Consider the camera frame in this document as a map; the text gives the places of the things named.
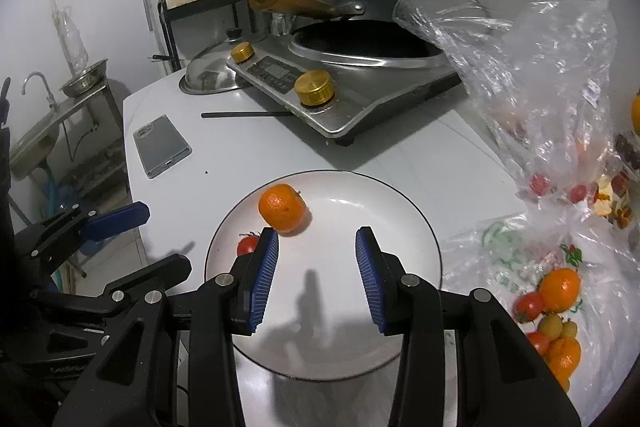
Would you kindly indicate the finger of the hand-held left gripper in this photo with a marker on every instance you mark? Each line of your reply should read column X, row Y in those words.
column 150, row 274
column 117, row 217

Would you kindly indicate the steel colander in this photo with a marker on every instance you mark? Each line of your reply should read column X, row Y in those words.
column 84, row 79

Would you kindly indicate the orange peels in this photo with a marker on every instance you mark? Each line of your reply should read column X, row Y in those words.
column 605, row 202

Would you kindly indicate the steel faucet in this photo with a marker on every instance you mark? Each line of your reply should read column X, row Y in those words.
column 37, row 76

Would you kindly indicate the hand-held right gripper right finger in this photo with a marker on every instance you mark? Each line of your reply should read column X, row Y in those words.
column 367, row 277

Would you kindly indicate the steel cup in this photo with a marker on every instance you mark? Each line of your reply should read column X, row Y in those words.
column 282, row 24

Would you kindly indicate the large orange with leaf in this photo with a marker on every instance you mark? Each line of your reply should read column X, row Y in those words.
column 636, row 112

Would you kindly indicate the steel pot lid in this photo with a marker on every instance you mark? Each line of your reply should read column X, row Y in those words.
column 210, row 74

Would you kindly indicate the black chopstick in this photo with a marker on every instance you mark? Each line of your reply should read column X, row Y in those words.
column 240, row 114

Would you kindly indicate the black metal rack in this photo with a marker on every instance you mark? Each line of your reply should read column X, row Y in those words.
column 167, row 32

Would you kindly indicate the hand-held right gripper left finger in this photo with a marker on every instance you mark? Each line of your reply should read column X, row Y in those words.
column 265, row 277

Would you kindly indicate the steel induction cooker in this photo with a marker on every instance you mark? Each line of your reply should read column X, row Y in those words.
column 370, row 102

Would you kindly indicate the white plate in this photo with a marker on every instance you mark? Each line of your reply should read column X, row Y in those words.
column 325, row 227

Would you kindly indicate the green jujube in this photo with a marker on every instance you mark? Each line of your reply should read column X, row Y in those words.
column 569, row 328
column 550, row 326

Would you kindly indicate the smartphone in clear case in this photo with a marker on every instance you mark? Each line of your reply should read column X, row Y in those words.
column 161, row 146

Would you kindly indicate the dark red fruits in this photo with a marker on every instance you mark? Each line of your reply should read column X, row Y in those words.
column 627, row 147

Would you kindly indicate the steel sink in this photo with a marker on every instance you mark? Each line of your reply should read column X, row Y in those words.
column 35, row 137

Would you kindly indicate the green printed plastic bag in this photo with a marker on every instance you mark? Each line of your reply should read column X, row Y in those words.
column 485, row 257

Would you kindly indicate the clear plastic bag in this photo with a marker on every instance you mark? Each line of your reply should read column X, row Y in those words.
column 545, row 72

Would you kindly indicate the bagged cherry tomato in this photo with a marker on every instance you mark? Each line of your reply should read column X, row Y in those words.
column 578, row 193
column 540, row 185

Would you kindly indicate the clear plastic bottle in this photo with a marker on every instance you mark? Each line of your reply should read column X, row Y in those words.
column 74, row 42

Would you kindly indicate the orange tangerine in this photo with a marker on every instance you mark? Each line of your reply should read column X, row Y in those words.
column 565, row 354
column 560, row 289
column 281, row 208

